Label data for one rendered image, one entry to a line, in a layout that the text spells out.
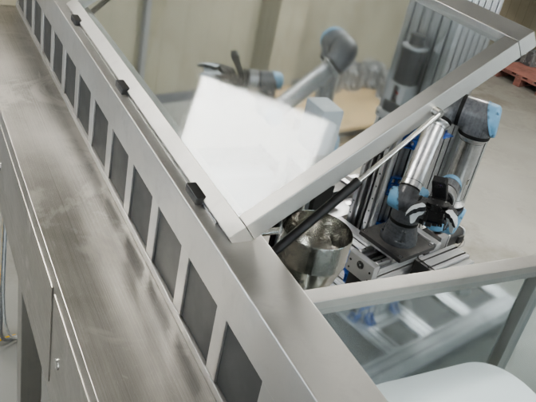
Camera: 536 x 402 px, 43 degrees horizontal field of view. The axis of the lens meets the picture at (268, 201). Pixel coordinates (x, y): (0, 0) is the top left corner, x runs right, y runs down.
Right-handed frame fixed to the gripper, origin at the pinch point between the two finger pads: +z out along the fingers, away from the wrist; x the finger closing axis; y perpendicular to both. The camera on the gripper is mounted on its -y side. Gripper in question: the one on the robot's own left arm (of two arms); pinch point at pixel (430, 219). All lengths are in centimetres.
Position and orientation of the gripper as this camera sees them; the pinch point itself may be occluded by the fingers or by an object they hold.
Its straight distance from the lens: 210.4
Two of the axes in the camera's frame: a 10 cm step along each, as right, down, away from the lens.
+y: -0.6, 8.9, 4.5
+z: -4.1, 3.8, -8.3
